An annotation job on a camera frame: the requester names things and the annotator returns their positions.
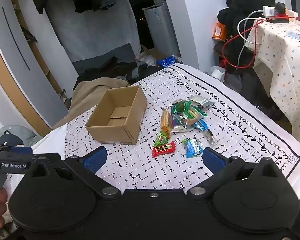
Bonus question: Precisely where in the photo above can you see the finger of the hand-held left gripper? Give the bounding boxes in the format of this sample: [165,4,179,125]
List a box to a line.
[9,146,33,155]

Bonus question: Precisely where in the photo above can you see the black fluffy garment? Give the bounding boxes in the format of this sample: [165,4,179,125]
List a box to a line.
[217,0,277,55]

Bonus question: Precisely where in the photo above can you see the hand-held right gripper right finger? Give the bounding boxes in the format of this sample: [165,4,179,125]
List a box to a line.
[187,147,287,196]

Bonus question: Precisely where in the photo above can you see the small green snack packet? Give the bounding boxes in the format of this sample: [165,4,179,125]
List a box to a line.
[153,131,170,147]

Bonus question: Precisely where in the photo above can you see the blue plastic bag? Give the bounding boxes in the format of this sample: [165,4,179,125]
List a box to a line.
[156,56,177,68]

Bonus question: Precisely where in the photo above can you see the white black printed cloth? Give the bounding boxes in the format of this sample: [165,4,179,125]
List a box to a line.
[64,62,300,197]

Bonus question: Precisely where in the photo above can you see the white paper card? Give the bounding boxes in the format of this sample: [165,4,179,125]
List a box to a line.
[285,30,300,40]

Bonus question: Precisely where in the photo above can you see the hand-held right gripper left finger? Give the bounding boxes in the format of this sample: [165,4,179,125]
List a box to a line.
[25,146,122,198]

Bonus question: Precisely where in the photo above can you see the clear bread snack packet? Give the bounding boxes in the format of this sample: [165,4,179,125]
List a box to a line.
[170,114,198,133]

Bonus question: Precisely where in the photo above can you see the white hanging sheet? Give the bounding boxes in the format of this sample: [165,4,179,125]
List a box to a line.
[46,0,140,63]

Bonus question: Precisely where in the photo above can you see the red cable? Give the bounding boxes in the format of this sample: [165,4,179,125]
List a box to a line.
[221,15,300,70]

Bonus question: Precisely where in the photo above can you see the white wardrobe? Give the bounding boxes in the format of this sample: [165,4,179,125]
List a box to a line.
[0,0,73,130]

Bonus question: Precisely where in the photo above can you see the brown floor carton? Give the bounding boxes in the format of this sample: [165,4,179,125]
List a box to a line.
[140,44,169,63]

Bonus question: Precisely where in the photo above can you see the black round desk gadget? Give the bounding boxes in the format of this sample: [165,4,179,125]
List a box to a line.
[274,2,290,24]

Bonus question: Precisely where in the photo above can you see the dark brown clothes heap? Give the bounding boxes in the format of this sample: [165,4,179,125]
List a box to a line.
[74,56,138,88]

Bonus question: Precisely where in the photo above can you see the dark grey floor garment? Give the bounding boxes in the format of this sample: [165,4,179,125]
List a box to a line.
[130,62,163,83]

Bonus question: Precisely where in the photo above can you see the silver snack packet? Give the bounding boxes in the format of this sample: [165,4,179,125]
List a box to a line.
[189,95,214,109]

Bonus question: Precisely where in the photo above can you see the white cable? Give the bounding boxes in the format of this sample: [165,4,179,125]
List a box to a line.
[237,10,264,68]

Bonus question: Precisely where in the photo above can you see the long orange snack packet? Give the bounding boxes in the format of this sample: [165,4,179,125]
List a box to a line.
[160,109,172,133]

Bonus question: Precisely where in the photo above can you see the beige cloth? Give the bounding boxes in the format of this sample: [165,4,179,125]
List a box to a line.
[52,77,132,129]

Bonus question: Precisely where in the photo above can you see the grey green jacket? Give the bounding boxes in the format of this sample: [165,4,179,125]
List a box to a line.
[0,125,37,146]

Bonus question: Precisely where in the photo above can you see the black cap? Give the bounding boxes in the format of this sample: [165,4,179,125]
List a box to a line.
[0,130,24,146]

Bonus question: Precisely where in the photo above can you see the red snack packet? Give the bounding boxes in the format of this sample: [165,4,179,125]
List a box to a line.
[152,141,177,158]

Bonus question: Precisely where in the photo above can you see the white plastic bag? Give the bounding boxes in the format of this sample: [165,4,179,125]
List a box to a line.
[136,52,158,67]

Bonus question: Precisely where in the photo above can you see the orange tissue box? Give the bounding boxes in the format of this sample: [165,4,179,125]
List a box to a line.
[212,22,227,42]

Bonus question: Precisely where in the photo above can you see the blue green snack packet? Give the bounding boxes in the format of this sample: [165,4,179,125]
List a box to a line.
[182,138,203,158]

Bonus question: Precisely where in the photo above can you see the cardboard box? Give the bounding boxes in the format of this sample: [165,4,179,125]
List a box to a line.
[85,85,147,145]

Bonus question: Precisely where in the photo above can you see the white power strip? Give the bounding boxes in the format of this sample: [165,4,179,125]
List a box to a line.
[262,5,288,17]

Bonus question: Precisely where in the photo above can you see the clear dark snack packet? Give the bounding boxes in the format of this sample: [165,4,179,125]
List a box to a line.
[204,128,219,147]

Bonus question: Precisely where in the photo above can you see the light blue snack packet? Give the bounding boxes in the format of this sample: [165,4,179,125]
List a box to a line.
[192,119,209,131]

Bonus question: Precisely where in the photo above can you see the floral tablecloth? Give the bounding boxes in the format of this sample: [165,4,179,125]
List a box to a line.
[245,17,300,160]

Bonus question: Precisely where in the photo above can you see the green clear snack packet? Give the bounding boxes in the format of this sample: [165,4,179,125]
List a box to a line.
[185,106,207,120]

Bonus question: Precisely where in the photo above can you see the white bed sheet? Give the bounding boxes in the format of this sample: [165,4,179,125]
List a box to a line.
[0,64,300,205]

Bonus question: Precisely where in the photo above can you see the dark green snack packet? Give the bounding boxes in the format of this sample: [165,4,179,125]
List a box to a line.
[171,99,192,114]

